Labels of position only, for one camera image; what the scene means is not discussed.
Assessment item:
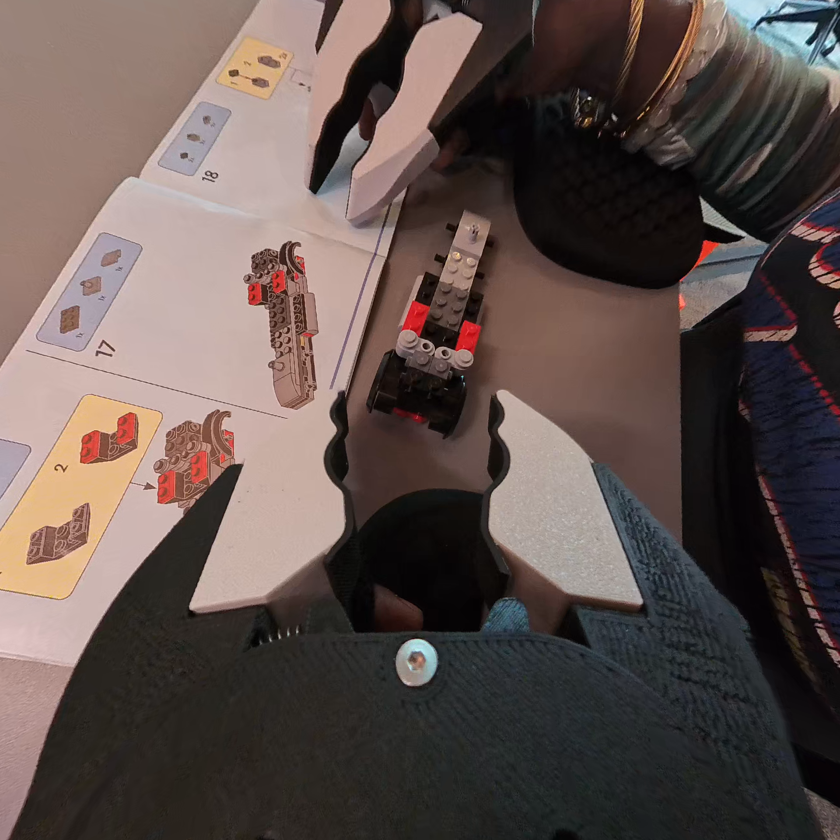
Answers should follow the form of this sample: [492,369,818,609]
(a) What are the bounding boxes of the grey black toy brick model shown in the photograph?
[365,210,495,439]

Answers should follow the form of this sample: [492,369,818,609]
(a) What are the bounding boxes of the black cushion pad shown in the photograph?
[511,125,708,291]

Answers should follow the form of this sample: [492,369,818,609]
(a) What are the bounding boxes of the person's right forearm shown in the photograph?
[617,0,840,245]

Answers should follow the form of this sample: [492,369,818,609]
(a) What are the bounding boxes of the person's right hand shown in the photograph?
[357,0,632,173]

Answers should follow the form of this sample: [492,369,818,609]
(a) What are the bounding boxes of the brick instruction booklet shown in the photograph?
[0,0,409,668]

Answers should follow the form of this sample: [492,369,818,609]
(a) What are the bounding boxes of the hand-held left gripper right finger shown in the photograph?
[484,389,645,634]

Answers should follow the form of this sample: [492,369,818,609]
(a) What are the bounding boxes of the gold bangle bracelet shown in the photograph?
[623,0,708,135]
[610,0,651,129]

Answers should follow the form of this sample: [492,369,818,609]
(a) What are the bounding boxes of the person's printed black shirt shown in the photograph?
[736,193,840,697]

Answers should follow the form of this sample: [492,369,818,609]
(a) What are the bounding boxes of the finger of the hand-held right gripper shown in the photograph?
[307,0,398,196]
[344,10,484,228]

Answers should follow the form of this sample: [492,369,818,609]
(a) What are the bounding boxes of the person's black pants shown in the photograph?
[679,305,778,592]

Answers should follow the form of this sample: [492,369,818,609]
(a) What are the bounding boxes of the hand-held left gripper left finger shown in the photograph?
[189,392,358,614]

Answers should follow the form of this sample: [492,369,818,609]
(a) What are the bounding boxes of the orange plastic piece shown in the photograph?
[678,239,716,315]

